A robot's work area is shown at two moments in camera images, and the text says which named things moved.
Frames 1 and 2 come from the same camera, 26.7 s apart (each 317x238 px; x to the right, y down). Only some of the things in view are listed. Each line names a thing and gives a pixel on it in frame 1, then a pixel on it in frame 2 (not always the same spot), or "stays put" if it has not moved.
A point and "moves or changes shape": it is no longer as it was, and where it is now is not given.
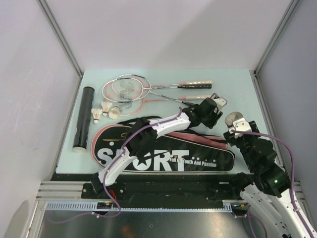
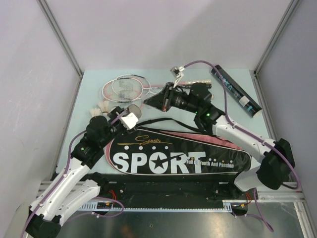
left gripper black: x=215 y=117 -> x=115 y=114
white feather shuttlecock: x=96 y=113 stays put
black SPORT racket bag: x=176 y=150 moves or changes shape
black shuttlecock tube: x=83 y=124 -> x=135 y=109
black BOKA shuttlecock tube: x=230 y=118 -> x=238 y=93
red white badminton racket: x=123 y=89 stays put
